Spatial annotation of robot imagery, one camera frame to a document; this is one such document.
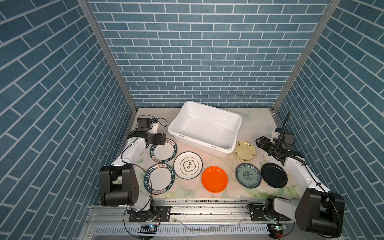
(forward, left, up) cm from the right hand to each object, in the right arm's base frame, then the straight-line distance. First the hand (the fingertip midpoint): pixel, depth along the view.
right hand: (260, 140), depth 87 cm
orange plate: (-21, +26, -12) cm, 35 cm away
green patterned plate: (-17, +6, -13) cm, 22 cm away
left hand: (-2, +62, 0) cm, 62 cm away
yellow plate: (0, +7, -12) cm, 14 cm away
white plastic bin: (+18, +31, -14) cm, 39 cm away
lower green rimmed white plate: (-23, +56, -10) cm, 61 cm away
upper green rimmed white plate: (-7, +59, -10) cm, 60 cm away
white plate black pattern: (-13, +42, -12) cm, 46 cm away
